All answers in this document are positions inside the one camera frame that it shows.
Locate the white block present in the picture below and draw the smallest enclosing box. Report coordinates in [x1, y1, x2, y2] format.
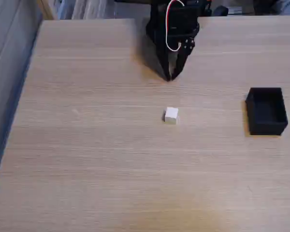
[163, 107, 179, 125]

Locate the black open box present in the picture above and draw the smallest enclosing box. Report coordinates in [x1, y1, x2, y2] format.
[245, 87, 289, 136]

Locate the small black rounded object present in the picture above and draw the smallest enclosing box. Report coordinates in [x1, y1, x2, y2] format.
[212, 6, 230, 17]

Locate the white slatted panel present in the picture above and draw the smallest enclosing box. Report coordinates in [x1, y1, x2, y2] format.
[58, 0, 116, 20]

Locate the white and red cable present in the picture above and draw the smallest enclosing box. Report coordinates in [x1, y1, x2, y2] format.
[165, 0, 186, 52]

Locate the light wooden frame post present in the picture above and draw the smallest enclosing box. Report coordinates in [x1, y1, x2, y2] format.
[37, 0, 58, 21]

